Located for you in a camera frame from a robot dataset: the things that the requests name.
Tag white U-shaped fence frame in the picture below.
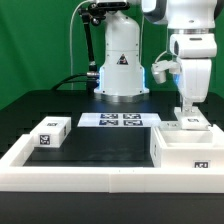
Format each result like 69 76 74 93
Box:
0 134 224 193

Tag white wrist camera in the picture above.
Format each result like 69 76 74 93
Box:
151 60 180 84

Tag small white box part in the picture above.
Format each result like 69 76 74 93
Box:
30 116 71 148

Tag white cabinet body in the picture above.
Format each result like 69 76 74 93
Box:
150 125 224 168

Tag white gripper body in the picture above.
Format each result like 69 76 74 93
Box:
169 33 217 104

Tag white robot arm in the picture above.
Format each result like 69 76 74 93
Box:
93 0 224 111

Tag white cable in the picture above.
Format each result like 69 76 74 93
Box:
69 0 93 90

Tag black cable bundle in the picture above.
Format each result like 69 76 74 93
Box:
51 73 100 91

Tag white marker tag sheet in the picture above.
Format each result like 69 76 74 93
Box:
78 113 161 128

